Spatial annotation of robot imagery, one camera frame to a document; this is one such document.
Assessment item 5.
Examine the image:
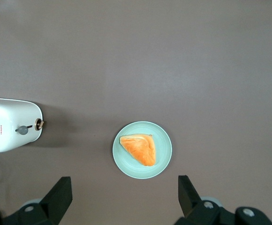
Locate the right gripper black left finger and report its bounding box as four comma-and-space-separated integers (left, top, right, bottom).
0, 176, 73, 225

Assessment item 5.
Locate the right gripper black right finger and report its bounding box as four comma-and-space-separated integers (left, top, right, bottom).
174, 175, 272, 225

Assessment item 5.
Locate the grey toaster lever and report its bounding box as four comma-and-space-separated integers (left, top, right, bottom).
15, 125, 33, 136

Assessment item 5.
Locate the brass toaster dial knob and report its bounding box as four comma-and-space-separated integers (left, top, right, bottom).
34, 118, 45, 131

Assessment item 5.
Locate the white two-slot toaster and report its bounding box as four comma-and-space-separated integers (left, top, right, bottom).
0, 97, 44, 153

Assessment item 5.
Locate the orange triangular pastry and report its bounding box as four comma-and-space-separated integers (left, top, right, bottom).
119, 134, 157, 167

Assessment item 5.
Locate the pale green round plate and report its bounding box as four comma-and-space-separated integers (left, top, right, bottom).
112, 120, 173, 180

